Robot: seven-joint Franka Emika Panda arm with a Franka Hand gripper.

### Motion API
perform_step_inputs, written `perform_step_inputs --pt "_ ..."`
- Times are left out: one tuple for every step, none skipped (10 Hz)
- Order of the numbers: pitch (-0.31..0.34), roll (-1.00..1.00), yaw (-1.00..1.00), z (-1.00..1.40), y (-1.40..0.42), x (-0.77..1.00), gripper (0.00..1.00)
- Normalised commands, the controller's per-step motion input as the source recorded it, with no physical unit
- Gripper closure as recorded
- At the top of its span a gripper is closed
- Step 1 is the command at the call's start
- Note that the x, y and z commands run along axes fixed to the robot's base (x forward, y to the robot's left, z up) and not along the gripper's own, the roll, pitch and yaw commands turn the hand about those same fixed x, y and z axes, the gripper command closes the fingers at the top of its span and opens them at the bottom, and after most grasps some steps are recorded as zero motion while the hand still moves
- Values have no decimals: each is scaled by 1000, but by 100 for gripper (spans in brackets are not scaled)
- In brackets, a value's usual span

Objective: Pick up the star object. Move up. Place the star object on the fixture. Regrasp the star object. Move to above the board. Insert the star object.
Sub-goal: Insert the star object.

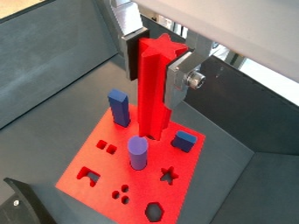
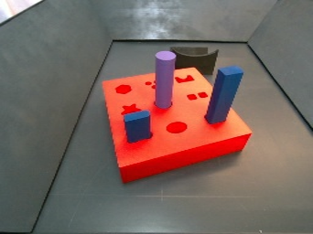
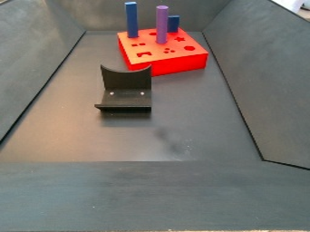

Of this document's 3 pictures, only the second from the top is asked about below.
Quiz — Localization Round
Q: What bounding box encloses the black curved fixture stand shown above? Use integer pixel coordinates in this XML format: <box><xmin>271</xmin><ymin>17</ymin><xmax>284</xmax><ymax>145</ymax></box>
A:
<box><xmin>169</xmin><ymin>47</ymin><xmax>219</xmax><ymax>75</ymax></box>

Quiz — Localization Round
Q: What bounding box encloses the short blue rectangular peg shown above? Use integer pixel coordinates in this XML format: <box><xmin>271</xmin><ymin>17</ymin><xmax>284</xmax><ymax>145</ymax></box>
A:
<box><xmin>122</xmin><ymin>111</ymin><xmax>151</xmax><ymax>143</ymax></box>

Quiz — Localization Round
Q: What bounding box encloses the red shape sorter base block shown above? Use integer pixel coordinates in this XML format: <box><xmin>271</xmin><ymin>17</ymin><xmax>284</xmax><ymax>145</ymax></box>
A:
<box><xmin>102</xmin><ymin>68</ymin><xmax>251</xmax><ymax>183</ymax></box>

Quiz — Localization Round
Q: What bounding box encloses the purple cylinder peg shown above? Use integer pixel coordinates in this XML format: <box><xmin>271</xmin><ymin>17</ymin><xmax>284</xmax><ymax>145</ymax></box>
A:
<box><xmin>155</xmin><ymin>51</ymin><xmax>176</xmax><ymax>109</ymax></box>

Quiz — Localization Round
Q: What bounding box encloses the tall blue rectangular peg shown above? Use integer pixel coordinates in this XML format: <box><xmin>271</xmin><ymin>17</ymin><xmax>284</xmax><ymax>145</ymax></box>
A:
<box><xmin>205</xmin><ymin>66</ymin><xmax>243</xmax><ymax>124</ymax></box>

